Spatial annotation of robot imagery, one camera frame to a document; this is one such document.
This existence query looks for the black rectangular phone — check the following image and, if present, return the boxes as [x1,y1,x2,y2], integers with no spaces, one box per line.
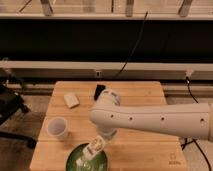
[94,84,106,101]

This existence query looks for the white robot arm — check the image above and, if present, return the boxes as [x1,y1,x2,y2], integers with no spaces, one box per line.
[90,89,213,142]

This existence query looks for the black chair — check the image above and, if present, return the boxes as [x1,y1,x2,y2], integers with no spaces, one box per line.
[0,68,37,150]

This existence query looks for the white plastic bottle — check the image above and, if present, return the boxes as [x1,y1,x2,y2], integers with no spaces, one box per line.
[76,136,106,166]

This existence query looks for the white rectangular block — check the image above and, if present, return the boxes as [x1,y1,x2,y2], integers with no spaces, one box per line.
[64,93,80,108]

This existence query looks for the black floor cables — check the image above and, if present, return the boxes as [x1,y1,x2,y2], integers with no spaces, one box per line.
[179,77,213,171]

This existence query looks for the translucent plastic cup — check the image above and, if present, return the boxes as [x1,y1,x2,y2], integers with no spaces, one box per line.
[46,117,69,141]

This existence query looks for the black hanging cable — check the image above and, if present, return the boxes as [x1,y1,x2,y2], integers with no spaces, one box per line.
[114,10,150,80]

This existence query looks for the green ceramic bowl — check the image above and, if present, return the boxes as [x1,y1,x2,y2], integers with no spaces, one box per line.
[65,143,108,171]

